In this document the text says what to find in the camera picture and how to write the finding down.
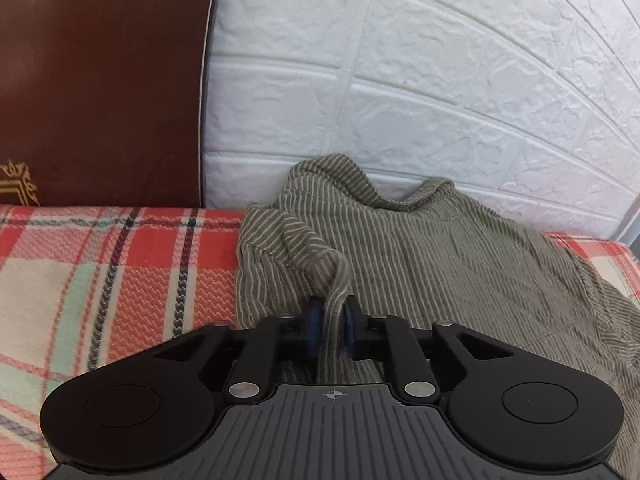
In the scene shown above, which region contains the green striped checked shirt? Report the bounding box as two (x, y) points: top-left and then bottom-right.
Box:
(236, 154), (639, 479)

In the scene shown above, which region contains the red plaid bed sheet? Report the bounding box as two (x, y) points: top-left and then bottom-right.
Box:
(0, 202), (640, 480)

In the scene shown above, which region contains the dark brown wooden board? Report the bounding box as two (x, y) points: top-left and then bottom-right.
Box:
(1, 0), (215, 207)

